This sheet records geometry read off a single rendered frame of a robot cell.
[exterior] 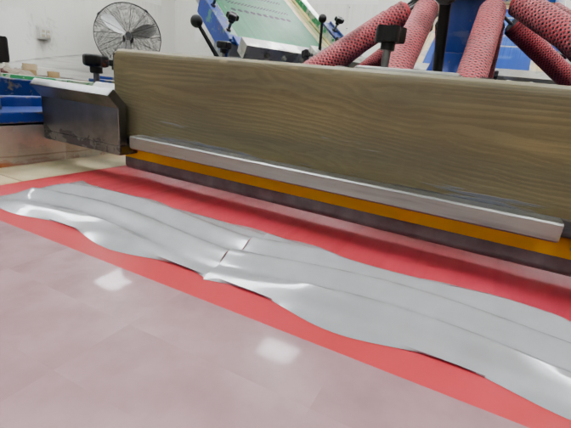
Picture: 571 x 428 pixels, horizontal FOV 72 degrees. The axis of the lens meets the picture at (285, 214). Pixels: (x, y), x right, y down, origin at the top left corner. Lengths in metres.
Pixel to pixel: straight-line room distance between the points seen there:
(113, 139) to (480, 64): 0.58
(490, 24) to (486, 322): 0.71
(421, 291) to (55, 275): 0.17
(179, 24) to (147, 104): 5.50
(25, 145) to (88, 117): 0.07
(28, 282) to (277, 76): 0.18
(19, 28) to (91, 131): 4.20
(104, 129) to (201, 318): 0.23
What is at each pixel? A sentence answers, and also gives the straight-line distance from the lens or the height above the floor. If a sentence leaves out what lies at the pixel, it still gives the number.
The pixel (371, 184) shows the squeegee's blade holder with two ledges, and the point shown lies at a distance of 0.24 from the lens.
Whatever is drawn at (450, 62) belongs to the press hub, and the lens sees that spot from 1.04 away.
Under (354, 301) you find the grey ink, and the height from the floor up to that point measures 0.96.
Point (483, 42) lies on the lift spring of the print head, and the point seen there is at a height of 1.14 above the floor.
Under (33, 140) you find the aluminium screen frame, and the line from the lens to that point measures 0.42.
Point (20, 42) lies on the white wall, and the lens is 4.56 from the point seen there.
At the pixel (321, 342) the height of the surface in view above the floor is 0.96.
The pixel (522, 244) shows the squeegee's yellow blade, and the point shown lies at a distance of 0.26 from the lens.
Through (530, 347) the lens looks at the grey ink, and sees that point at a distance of 0.19.
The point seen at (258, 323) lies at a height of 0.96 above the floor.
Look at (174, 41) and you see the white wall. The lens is 5.87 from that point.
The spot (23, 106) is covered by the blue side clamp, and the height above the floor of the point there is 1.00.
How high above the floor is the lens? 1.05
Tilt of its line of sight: 18 degrees down
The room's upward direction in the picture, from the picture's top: 6 degrees clockwise
